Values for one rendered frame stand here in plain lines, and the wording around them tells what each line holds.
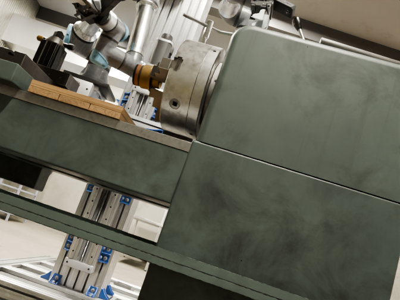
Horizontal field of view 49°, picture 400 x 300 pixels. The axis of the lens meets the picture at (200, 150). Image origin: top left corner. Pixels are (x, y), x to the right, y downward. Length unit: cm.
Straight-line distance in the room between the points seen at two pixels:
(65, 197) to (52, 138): 819
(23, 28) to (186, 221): 652
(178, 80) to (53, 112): 39
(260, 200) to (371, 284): 34
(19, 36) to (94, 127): 617
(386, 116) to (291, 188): 33
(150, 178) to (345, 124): 56
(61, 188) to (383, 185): 867
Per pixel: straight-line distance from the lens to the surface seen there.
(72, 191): 952
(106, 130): 132
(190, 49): 141
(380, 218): 123
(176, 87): 135
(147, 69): 150
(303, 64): 130
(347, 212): 121
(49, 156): 136
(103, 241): 113
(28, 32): 745
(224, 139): 121
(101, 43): 171
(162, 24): 246
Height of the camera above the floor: 59
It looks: 12 degrees up
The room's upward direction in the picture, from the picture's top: 19 degrees clockwise
